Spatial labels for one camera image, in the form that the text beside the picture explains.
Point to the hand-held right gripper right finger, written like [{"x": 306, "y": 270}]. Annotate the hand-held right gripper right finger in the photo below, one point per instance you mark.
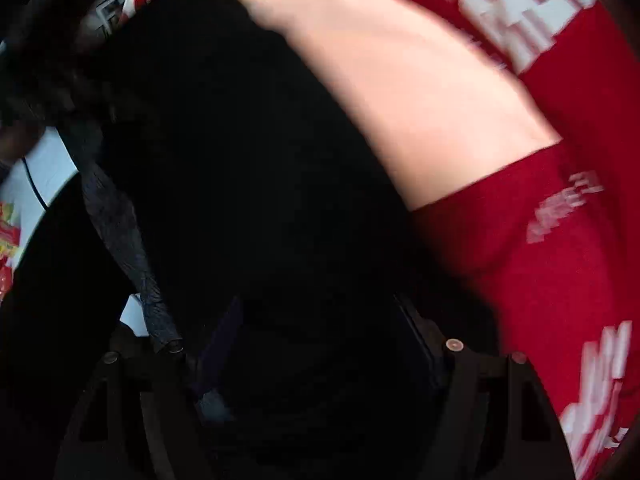
[{"x": 417, "y": 335}]

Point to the red printed blanket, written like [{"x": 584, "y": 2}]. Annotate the red printed blanket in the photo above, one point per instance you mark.
[{"x": 550, "y": 270}]

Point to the red gold patterned cloth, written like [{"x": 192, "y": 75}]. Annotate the red gold patterned cloth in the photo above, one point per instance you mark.
[{"x": 7, "y": 245}]

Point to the black leaf-print pants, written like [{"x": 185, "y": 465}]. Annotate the black leaf-print pants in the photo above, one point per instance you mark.
[{"x": 250, "y": 160}]

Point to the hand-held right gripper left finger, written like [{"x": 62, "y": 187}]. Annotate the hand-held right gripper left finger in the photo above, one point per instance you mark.
[{"x": 217, "y": 350}]

